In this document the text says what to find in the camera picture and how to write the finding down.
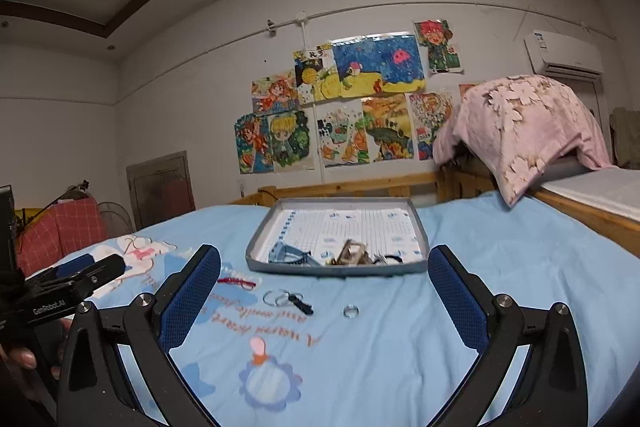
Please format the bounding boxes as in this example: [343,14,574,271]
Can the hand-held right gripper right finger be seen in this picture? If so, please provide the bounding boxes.
[426,244,590,427]

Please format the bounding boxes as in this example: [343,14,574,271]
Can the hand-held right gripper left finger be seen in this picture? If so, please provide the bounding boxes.
[55,244,222,427]

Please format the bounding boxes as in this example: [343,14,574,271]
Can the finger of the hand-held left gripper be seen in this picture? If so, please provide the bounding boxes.
[55,255,97,279]
[45,254,126,300]

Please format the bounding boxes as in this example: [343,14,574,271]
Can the black hair tie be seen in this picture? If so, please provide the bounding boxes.
[370,251,407,266]

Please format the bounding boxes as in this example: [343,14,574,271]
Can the beige buckle keychain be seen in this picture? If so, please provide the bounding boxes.
[327,239,371,267]

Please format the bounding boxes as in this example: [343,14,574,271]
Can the grey tray with grid paper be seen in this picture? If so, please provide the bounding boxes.
[245,197,430,279]

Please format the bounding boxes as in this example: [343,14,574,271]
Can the person's left hand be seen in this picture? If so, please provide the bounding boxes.
[0,318,76,380]

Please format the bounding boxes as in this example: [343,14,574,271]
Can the red checked cloth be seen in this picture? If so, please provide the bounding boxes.
[17,197,108,278]

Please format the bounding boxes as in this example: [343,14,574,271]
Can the round fan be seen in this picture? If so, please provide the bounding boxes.
[97,201,136,238]

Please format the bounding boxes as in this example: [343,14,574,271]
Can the light blue printed bedsheet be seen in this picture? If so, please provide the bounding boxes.
[20,192,640,427]

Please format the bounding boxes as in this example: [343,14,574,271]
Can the wooden bed headboard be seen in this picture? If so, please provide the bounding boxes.
[229,171,441,208]

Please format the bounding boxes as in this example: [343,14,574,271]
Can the mermaid drawing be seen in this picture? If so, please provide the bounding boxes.
[235,113,275,175]

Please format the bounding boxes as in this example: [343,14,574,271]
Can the busy town drawing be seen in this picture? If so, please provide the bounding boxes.
[409,92,456,161]

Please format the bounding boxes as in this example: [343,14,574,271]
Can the white mattress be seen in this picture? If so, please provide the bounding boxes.
[537,167,640,223]

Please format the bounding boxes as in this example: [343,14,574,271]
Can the dinosaur landscape drawing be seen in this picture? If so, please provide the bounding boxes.
[362,93,416,162]

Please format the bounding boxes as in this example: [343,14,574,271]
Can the pink floral blanket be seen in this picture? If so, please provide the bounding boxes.
[432,75,617,206]

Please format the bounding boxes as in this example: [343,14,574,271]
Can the blond character drawing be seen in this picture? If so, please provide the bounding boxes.
[269,109,316,170]

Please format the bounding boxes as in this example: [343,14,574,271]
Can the fish and turtle drawing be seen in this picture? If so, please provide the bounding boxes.
[316,101,371,168]

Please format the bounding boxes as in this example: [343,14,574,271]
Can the orange-haired girl drawing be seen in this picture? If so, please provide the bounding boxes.
[251,72,300,115]

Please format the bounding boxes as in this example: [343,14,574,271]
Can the green hanging cloth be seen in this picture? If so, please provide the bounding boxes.
[609,107,640,168]

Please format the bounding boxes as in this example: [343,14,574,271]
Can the blue sea drawing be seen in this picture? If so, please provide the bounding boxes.
[331,32,427,98]

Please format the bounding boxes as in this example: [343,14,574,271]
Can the yellow pineapple drawing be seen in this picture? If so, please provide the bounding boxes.
[293,47,341,105]

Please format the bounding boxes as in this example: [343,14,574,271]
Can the red-haired character drawing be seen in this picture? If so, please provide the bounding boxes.
[413,19,463,75]

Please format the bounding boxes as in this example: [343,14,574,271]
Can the white air conditioner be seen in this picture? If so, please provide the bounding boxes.
[524,29,606,76]

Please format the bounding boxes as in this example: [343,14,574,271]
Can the key rings with black strap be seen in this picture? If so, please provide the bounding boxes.
[262,288,315,316]

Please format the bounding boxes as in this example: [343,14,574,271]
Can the wooden bed frame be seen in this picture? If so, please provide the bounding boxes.
[435,152,640,258]

